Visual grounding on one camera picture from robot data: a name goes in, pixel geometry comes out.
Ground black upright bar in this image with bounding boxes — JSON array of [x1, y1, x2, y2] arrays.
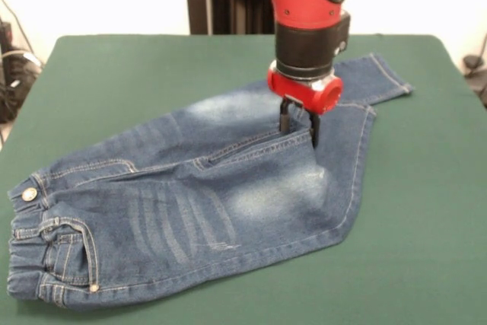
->
[[0, 21, 12, 56]]

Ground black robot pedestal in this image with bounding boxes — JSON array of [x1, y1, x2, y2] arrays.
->
[[177, 0, 277, 36]]

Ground blue denim jeans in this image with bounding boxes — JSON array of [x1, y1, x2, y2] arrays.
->
[[5, 53, 415, 311]]

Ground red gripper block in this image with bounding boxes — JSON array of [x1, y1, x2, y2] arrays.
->
[[266, 60, 345, 149]]

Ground dark green table cloth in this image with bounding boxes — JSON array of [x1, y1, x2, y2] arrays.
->
[[0, 33, 487, 325]]

